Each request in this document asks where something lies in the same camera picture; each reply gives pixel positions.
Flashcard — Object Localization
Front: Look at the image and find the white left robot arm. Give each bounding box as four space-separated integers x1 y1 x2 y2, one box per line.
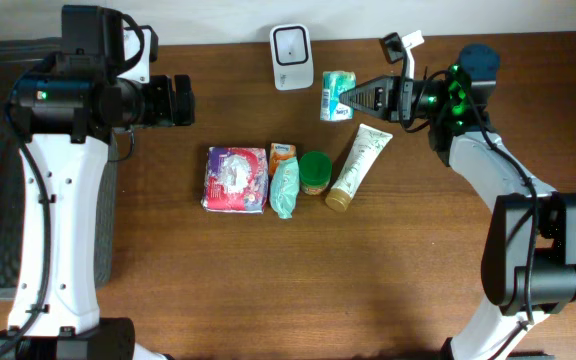
0 71 194 359

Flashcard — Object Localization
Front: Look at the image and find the teal white tissue pack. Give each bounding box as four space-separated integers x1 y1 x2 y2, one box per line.
320 71 356 122

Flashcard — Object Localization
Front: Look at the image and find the mint green wipes pack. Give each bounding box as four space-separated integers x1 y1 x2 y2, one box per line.
269 157 300 219

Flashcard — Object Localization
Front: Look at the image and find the white lotion tube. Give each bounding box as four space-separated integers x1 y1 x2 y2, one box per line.
325 124 393 212

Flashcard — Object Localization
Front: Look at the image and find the green lid jar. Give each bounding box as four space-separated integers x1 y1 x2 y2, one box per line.
299 151 332 195

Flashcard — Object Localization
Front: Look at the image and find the red purple tissue pack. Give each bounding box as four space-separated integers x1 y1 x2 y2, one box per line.
201 147 269 214

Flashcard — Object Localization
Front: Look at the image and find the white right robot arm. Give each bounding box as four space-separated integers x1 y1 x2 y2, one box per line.
340 35 576 359

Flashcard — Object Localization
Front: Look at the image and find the orange tissue pack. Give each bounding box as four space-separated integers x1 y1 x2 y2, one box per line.
269 143 296 176

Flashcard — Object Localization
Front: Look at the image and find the white barcode scanner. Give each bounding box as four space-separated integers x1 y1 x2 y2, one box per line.
269 24 314 91

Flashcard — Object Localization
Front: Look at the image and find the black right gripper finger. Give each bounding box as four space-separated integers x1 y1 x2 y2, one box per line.
340 92 390 120
341 75 391 100

